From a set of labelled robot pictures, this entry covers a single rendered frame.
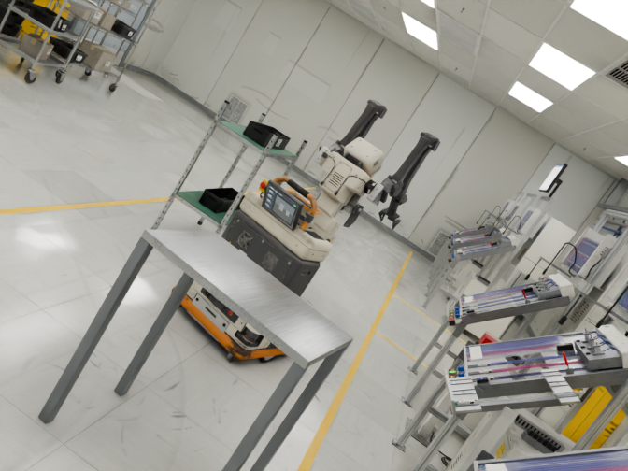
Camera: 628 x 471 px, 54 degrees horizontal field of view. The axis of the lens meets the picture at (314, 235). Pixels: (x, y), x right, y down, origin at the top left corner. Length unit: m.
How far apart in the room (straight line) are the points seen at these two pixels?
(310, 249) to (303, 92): 8.92
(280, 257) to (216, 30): 9.74
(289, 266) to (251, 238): 0.29
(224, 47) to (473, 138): 5.08
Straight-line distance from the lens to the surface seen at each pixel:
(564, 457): 2.24
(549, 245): 7.64
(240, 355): 3.38
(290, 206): 3.27
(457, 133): 11.65
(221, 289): 1.96
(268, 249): 3.38
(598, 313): 4.46
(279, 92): 12.16
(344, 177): 3.60
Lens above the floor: 1.46
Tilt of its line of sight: 11 degrees down
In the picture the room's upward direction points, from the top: 32 degrees clockwise
